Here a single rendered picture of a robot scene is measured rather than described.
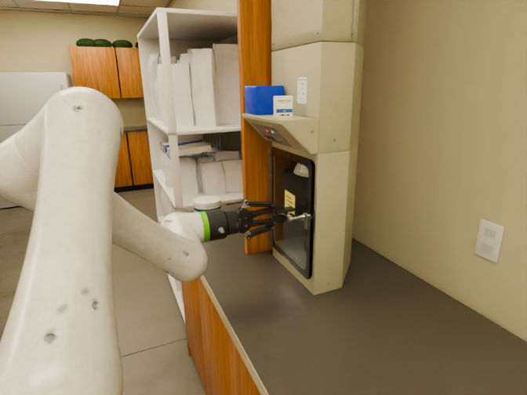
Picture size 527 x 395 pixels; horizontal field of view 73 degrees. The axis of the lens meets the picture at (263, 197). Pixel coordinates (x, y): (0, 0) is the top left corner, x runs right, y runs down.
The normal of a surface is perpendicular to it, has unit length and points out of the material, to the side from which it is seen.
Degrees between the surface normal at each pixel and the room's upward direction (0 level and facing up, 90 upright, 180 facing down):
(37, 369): 30
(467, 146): 90
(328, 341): 0
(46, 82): 90
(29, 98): 90
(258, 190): 90
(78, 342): 40
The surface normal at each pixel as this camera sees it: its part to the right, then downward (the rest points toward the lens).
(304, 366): -0.01, -0.95
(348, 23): 0.47, 0.25
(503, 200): -0.92, 0.13
